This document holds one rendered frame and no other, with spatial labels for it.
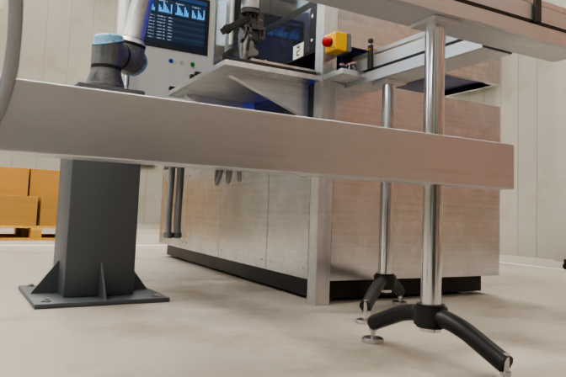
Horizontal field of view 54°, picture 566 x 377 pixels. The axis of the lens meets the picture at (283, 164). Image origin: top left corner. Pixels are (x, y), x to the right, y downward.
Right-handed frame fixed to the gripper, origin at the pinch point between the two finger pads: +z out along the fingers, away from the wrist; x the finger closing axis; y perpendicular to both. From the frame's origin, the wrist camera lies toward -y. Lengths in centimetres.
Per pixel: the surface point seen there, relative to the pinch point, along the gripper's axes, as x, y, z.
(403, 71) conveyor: -46, 40, 7
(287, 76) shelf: -9.5, 14.5, 5.6
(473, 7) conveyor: -95, 20, 4
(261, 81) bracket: -2.4, 7.1, 7.3
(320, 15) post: -9.4, 28.2, -21.0
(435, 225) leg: -91, 13, 59
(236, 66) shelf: -10.9, -7.4, 5.6
